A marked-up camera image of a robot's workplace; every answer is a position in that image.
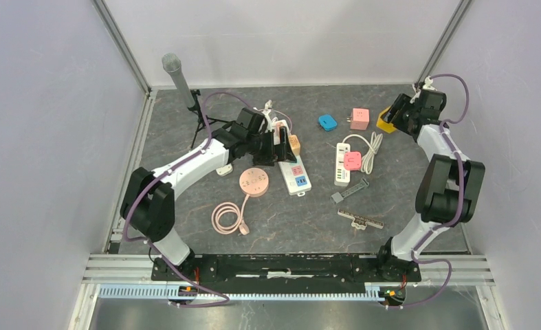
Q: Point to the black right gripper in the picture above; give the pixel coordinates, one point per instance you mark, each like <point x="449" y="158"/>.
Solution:
<point x="402" y="103"/>

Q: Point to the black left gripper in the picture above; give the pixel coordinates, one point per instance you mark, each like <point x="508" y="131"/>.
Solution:
<point x="283" y="152"/>

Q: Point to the yellow cube socket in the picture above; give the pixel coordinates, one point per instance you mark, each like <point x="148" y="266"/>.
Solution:
<point x="384" y="126"/>

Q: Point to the tan patterned cube socket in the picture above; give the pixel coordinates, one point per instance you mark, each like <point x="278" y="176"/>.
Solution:
<point x="295" y="144"/>

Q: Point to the long white power strip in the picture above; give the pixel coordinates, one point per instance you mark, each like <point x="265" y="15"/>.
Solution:
<point x="295" y="175"/>

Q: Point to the round pink power socket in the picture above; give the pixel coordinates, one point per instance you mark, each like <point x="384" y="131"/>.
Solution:
<point x="254" y="182"/>

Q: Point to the pink cube socket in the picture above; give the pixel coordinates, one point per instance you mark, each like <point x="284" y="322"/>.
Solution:
<point x="359" y="119"/>

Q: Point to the white plug adapter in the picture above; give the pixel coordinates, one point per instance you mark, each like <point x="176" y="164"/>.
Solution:
<point x="224" y="170"/>

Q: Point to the light blue plug adapter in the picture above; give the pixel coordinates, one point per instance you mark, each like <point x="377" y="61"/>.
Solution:
<point x="327" y="122"/>

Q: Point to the small salmon plug adapter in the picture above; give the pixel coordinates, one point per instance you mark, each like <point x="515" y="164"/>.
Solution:
<point x="277" y="127"/>

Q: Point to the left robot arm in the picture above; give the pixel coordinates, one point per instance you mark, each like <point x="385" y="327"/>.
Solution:
<point x="149" y="202"/>

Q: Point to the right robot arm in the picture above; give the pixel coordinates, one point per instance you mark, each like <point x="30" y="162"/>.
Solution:
<point x="450" y="188"/>

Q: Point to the pink red plug adapter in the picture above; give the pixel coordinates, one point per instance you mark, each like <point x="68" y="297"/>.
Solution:
<point x="352" y="161"/>

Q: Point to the small white power strip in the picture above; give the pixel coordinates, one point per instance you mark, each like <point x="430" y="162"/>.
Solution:
<point x="342" y="175"/>

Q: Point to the grey plastic clip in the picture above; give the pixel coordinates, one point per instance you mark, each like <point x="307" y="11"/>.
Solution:
<point x="341" y="196"/>

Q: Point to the beige comb strip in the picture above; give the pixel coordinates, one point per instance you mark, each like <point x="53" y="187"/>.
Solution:
<point x="360" y="222"/>

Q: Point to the grey microphone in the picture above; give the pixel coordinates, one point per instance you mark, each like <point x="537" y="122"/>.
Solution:
<point x="172" y="66"/>

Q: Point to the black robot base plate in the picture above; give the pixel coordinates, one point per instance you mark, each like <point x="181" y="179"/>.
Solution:
<point x="339" y="273"/>

